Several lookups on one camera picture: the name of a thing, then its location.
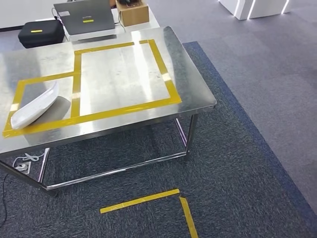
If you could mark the brown cardboard box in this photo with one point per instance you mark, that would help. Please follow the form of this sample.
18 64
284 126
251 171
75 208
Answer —
133 14

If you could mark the white lit display plinth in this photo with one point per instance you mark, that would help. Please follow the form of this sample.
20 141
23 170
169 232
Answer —
262 8

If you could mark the yellow floor tape strip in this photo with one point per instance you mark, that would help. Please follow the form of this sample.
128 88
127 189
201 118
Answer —
138 201
188 216

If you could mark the grey laptop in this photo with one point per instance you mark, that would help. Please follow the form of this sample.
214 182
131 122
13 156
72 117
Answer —
84 14

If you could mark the black router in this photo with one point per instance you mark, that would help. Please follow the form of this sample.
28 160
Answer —
128 2

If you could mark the silver laptop stand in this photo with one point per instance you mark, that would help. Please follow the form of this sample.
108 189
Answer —
91 35

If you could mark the black zipped carry case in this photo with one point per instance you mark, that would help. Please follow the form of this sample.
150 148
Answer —
41 36

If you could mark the stainless steel workbench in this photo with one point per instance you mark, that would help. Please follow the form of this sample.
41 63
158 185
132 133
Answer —
193 88

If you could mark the white curved plastic car part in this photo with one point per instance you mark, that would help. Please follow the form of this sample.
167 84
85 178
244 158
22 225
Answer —
32 110

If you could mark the white desk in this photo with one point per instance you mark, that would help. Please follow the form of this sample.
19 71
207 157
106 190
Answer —
153 24

